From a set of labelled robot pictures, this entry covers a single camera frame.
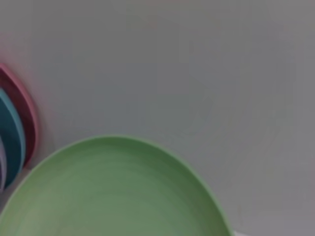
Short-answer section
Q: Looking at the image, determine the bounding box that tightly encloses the maroon red plate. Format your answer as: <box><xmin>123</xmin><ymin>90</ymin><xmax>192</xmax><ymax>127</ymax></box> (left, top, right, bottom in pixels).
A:
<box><xmin>0</xmin><ymin>62</ymin><xmax>39</xmax><ymax>170</ymax></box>

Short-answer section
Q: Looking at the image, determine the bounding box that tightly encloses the light green plate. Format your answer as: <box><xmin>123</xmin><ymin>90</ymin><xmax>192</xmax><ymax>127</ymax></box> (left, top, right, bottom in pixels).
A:
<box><xmin>0</xmin><ymin>134</ymin><xmax>233</xmax><ymax>236</ymax></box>

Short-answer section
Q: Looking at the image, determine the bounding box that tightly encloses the grey lavender plate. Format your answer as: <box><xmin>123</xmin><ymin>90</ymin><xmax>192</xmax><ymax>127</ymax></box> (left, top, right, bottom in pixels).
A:
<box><xmin>0</xmin><ymin>140</ymin><xmax>7</xmax><ymax>192</ymax></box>

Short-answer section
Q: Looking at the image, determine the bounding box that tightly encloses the teal blue plate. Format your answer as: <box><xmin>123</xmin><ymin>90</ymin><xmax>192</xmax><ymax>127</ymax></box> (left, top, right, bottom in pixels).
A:
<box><xmin>0</xmin><ymin>88</ymin><xmax>27</xmax><ymax>190</ymax></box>

